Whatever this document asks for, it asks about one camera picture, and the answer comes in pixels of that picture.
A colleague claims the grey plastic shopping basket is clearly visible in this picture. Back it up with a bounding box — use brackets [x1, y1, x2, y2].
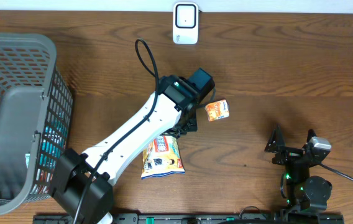
[0, 33, 73, 215]

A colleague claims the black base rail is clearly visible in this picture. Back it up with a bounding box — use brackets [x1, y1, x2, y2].
[33, 212, 345, 224]

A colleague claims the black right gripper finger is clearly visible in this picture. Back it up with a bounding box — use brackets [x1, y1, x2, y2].
[306, 129, 316, 146]
[264, 125, 285, 153]

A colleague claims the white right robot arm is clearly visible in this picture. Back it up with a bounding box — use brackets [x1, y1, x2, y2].
[264, 126, 332, 213]

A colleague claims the orange tissue packet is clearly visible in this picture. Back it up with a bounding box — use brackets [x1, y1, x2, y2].
[204, 100, 230, 122]

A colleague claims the white barcode scanner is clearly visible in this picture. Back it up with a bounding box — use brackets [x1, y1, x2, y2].
[172, 2, 199, 45]

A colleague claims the yellow snack bag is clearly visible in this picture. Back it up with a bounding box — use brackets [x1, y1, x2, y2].
[141, 136, 185, 179]

